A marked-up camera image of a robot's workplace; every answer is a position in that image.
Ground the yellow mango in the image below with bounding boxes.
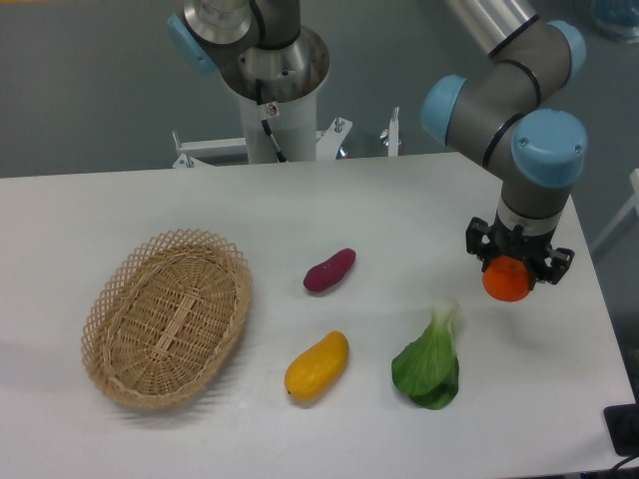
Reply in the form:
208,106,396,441
284,330,349,403

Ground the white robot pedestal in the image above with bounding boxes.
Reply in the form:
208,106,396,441
171,74,354,169

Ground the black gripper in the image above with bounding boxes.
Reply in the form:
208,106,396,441
465,217,575,290

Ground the white frame at right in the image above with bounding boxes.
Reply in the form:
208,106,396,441
589,169,638,262

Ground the black device at edge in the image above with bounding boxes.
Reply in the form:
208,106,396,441
603,403,638,456

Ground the woven wicker basket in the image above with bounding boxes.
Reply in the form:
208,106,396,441
81,230,252,409

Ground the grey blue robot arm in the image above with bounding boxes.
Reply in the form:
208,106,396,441
167,1,588,301

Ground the orange fruit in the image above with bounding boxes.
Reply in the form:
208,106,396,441
482,255,530,302

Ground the blue object top right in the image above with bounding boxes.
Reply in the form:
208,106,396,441
589,0,638,44

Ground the purple sweet potato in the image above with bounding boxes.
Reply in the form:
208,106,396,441
303,248,356,293

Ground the white bracket with bolt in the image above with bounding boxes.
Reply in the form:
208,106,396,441
379,106,402,157

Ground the green bok choy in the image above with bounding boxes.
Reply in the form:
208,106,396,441
391,300,462,410

